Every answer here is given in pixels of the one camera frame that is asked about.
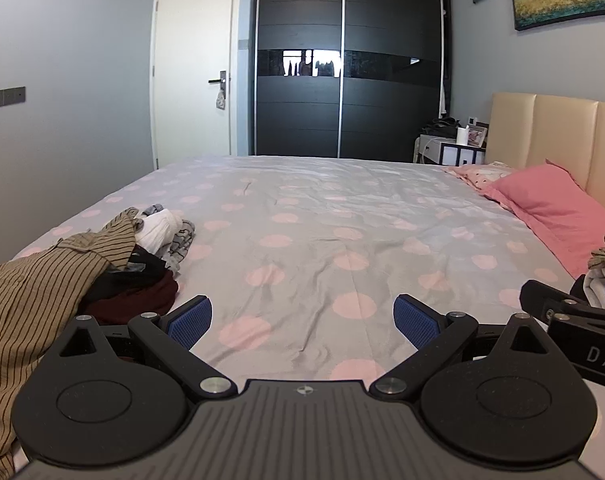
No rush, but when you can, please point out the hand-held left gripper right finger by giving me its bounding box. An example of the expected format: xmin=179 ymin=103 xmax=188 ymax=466
xmin=370 ymin=295 xmax=551 ymax=403

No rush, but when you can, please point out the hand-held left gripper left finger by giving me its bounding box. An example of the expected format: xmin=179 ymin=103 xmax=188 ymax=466
xmin=57 ymin=296 xmax=236 ymax=402

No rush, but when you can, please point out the tan striped shirt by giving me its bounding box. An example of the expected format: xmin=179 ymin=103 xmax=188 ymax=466
xmin=0 ymin=207 xmax=139 ymax=479

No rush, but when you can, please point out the white folded garment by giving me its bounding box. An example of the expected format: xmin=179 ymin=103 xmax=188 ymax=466
xmin=585 ymin=267 xmax=605 ymax=311

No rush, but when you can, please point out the maroon garment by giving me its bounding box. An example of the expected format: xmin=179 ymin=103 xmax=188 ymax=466
xmin=80 ymin=270 xmax=179 ymax=327

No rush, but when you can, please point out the grey checked garment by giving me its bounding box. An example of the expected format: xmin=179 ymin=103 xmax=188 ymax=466
xmin=142 ymin=204 xmax=197 ymax=276

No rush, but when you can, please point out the white ribbed garment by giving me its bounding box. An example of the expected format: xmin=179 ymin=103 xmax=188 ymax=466
xmin=132 ymin=209 xmax=186 ymax=256

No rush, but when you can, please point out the pale pink patterned pillow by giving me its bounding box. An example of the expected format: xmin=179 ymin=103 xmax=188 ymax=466
xmin=443 ymin=161 xmax=518 ymax=192

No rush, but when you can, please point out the beige padded headboard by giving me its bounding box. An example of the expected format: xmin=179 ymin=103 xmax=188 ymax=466
xmin=485 ymin=92 xmax=605 ymax=221

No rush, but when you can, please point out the white nightstand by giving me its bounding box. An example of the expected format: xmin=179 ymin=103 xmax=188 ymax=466
xmin=413 ymin=134 xmax=487 ymax=166

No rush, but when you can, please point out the black bag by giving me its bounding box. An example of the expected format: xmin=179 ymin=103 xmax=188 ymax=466
xmin=423 ymin=116 xmax=463 ymax=139

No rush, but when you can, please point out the white door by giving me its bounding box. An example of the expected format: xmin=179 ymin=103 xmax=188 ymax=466
xmin=152 ymin=0 xmax=241 ymax=171

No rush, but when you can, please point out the black sliding door wardrobe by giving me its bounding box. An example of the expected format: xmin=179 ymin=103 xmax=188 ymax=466
xmin=254 ymin=0 xmax=446 ymax=161

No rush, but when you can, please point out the dark hanging strap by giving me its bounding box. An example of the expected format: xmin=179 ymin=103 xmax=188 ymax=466
xmin=439 ymin=0 xmax=453 ymax=117

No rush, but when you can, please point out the long grey switch panel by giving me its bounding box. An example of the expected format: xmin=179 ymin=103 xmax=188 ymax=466
xmin=0 ymin=86 xmax=26 ymax=111

